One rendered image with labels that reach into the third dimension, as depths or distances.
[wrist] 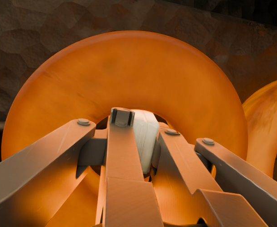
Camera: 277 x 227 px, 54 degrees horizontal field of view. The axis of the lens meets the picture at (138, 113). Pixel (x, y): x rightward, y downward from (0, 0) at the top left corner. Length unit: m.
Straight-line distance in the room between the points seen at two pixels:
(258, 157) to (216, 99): 0.07
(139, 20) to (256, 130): 0.13
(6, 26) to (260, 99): 0.21
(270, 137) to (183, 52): 0.10
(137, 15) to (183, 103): 0.11
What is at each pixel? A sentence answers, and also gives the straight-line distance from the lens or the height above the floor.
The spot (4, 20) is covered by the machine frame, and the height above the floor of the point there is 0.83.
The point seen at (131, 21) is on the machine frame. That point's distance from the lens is 0.24.
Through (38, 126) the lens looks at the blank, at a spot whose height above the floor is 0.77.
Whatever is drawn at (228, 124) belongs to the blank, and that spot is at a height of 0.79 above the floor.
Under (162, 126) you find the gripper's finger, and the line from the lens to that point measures 0.17.
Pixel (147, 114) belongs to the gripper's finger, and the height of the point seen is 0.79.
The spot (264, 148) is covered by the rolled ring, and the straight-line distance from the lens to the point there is 0.22.
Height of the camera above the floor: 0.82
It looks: 10 degrees down
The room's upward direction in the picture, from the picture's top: 11 degrees clockwise
